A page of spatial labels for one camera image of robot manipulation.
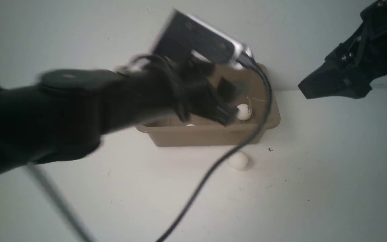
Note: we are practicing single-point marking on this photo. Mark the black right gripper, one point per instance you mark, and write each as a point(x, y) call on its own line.
point(357, 61)

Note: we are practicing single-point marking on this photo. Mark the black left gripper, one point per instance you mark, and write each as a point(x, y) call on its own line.
point(184, 90)

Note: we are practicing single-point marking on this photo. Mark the tan plastic bin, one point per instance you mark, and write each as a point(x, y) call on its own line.
point(171, 132)

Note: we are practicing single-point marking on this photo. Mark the white front ball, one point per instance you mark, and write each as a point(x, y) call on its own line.
point(238, 161)

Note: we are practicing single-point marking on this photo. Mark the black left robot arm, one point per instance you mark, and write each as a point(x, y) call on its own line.
point(65, 114)

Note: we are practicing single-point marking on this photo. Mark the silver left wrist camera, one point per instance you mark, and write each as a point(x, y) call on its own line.
point(185, 34)

